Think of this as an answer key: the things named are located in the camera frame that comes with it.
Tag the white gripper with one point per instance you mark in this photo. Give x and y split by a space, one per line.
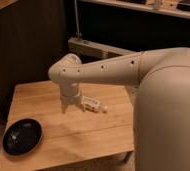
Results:
71 100

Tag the black ceramic bowl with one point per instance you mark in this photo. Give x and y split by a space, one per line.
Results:
22 137

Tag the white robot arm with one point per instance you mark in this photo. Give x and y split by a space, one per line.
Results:
162 103

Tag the wooden table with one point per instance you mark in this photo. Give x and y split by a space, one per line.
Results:
73 135

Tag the metal vertical pole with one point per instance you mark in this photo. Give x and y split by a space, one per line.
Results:
78 32

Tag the wooden shelf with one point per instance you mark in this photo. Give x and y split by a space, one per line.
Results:
155 8

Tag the grey metal beam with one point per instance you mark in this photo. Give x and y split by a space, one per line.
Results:
83 47

